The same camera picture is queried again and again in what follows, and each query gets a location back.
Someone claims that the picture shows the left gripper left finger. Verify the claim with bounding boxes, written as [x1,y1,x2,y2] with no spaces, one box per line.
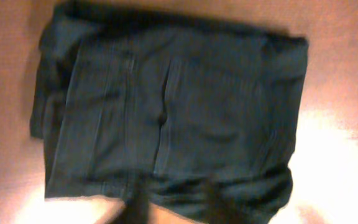
[105,183,149,224]

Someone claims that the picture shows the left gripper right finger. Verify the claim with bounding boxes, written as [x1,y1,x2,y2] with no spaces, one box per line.
[203,180,258,224]

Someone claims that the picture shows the black trousers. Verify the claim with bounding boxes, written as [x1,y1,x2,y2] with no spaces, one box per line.
[30,1,308,223]

